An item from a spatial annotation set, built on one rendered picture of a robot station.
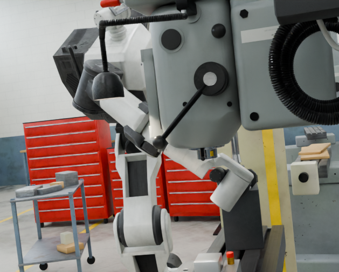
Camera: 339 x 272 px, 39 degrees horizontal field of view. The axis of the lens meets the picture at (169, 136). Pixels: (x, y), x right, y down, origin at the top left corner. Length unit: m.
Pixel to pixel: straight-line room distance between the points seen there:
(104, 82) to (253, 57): 0.33
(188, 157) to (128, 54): 0.44
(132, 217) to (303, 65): 0.95
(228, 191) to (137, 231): 0.52
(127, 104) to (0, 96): 11.12
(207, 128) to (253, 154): 1.83
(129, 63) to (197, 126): 0.57
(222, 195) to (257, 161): 1.59
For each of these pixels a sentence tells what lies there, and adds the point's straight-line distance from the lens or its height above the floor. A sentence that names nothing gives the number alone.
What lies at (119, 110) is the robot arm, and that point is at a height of 1.42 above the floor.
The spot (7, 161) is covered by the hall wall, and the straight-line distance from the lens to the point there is 12.40.
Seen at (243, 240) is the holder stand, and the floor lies 0.97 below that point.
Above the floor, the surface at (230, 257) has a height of 1.07.
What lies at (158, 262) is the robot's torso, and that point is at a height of 0.87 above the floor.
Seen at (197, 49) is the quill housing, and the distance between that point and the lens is 1.01.
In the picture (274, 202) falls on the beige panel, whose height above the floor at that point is 0.80.
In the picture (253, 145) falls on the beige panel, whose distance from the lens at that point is 2.83.
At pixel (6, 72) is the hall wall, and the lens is 12.31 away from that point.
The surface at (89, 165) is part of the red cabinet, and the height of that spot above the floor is 0.80.
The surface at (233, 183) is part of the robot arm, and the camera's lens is 1.26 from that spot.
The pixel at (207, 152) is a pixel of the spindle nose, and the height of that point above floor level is 1.30.
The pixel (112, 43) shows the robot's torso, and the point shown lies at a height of 1.64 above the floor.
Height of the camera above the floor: 1.40
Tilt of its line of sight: 3 degrees down
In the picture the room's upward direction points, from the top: 6 degrees counter-clockwise
